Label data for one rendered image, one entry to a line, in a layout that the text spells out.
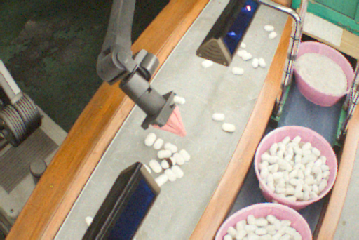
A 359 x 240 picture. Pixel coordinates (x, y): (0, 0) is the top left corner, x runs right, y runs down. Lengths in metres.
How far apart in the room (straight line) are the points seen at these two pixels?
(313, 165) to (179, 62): 0.53
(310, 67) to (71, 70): 1.39
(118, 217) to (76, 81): 1.80
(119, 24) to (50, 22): 1.79
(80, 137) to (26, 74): 1.38
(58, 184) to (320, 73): 0.95
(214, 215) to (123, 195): 0.43
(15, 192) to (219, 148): 0.71
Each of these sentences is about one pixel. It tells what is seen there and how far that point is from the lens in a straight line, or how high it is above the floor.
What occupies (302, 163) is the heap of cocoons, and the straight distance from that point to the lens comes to 1.39.
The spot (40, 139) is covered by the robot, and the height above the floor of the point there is 0.48.
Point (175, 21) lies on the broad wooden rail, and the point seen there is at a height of 0.76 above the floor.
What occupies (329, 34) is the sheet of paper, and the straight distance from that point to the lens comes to 1.81.
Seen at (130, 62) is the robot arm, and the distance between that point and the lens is 1.19.
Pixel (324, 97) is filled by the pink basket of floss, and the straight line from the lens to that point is 1.59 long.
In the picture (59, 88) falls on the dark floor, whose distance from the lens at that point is 2.55.
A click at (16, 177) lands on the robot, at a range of 1.65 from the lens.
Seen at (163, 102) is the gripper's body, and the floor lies 0.90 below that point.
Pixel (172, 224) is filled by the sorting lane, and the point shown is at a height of 0.74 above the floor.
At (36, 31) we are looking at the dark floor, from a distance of 2.96.
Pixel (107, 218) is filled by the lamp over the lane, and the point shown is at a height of 1.11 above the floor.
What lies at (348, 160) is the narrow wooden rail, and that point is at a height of 0.76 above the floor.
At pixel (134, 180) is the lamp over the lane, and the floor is 1.11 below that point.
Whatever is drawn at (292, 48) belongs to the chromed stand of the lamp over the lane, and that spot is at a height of 1.00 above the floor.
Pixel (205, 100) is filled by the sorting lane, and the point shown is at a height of 0.74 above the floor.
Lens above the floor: 1.81
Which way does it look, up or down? 50 degrees down
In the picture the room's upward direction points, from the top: 6 degrees clockwise
